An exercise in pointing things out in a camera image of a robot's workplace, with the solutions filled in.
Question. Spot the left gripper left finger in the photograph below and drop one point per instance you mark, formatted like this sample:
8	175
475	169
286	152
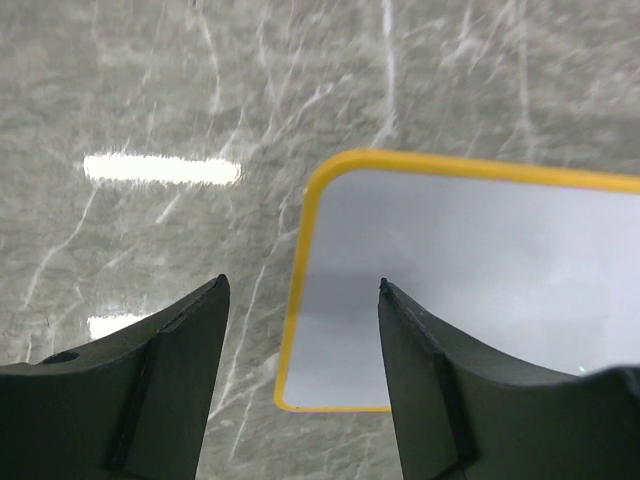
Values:
131	405

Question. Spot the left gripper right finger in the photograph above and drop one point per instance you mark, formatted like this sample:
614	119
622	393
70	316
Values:
464	410

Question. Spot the yellow framed whiteboard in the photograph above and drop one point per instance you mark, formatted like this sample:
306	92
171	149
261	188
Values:
541	263

